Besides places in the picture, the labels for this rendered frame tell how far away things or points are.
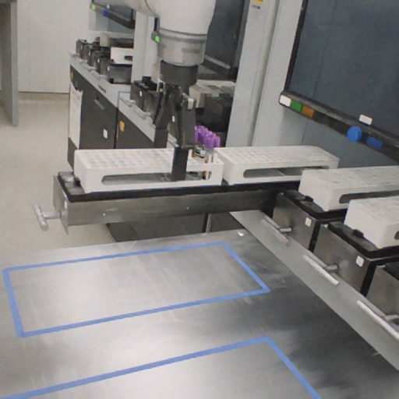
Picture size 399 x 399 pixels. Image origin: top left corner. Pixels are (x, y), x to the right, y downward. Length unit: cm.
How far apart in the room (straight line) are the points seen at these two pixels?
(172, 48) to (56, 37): 361
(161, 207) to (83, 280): 35
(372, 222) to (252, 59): 61
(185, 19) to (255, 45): 46
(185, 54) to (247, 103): 47
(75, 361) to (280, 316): 27
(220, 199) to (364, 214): 30
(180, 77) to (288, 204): 36
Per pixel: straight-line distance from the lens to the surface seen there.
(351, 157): 148
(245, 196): 112
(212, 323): 67
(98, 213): 99
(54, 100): 466
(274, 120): 130
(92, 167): 98
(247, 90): 142
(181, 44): 97
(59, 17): 454
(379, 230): 98
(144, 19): 214
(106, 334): 64
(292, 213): 110
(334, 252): 102
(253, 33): 141
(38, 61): 457
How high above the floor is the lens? 123
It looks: 24 degrees down
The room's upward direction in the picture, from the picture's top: 9 degrees clockwise
